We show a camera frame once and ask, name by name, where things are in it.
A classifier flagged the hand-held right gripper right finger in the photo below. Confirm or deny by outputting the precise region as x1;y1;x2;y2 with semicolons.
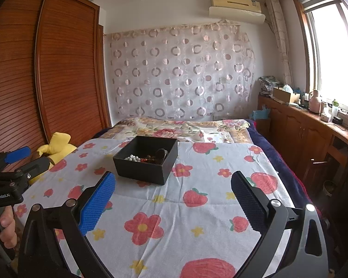
230;171;329;278

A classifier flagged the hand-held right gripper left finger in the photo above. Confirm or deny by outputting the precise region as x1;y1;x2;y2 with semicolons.
17;171;116;278

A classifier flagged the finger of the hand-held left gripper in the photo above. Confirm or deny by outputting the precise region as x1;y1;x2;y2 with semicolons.
0;146;32;169
0;156;52;190

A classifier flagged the black box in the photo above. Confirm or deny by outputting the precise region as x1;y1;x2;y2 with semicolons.
113;135;179;186

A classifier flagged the person's left hand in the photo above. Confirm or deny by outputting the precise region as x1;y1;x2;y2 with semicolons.
0;207;18;250

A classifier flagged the yellow plush toy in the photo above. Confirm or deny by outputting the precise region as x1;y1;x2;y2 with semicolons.
29;132;77;184

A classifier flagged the navy blanket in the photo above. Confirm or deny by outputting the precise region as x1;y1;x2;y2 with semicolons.
246;119;316;209

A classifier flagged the dark wooden chair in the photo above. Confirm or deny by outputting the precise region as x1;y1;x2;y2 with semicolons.
303;158;341;186

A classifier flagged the strawberry print blanket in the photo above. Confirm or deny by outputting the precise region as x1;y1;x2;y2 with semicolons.
13;137;296;278

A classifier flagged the wooden slatted wardrobe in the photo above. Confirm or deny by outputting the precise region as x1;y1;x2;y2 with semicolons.
0;0;112;174

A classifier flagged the wooden sideboard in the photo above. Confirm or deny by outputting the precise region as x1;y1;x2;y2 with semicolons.
257;94;348;209

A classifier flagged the blue plastic bag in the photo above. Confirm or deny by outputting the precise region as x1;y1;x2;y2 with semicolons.
252;106;271;120

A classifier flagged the floral quilt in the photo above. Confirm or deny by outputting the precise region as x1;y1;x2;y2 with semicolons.
100;117;254;145

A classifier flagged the cardboard box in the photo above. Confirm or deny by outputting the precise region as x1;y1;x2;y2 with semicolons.
273;87;300;104

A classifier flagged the pile of patterned bags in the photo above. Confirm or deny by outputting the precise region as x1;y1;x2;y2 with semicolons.
259;76;280;96

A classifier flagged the pink kettle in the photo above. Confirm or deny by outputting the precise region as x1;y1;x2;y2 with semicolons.
308;89;322;114

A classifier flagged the circle patterned sheer curtain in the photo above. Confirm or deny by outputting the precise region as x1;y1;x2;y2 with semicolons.
104;23;256;119

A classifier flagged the beige window curtain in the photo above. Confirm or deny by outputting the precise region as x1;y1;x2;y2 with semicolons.
265;0;293;89

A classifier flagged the window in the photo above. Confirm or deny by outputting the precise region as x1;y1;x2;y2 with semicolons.
291;0;348;113

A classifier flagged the wall air conditioner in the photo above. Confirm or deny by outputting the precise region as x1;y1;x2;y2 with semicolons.
209;0;264;24

